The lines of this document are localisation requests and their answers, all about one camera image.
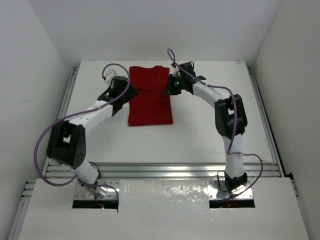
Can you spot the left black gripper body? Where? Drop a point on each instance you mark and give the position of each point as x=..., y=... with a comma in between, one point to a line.
x=128, y=93

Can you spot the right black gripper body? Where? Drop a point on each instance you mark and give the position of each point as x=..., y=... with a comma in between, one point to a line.
x=179, y=85

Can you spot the red t shirt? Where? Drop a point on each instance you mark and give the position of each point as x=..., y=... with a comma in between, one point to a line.
x=150, y=106

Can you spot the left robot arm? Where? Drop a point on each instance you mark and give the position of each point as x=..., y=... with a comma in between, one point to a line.
x=67, y=142

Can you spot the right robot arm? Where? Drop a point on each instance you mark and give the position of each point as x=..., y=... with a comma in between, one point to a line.
x=229, y=117

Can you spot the white foam cover panel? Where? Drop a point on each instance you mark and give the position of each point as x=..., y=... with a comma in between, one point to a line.
x=165, y=210

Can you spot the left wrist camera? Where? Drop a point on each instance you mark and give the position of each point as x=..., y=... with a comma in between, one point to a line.
x=109, y=76

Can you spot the aluminium frame rail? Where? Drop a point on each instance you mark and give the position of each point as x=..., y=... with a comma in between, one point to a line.
x=191, y=146

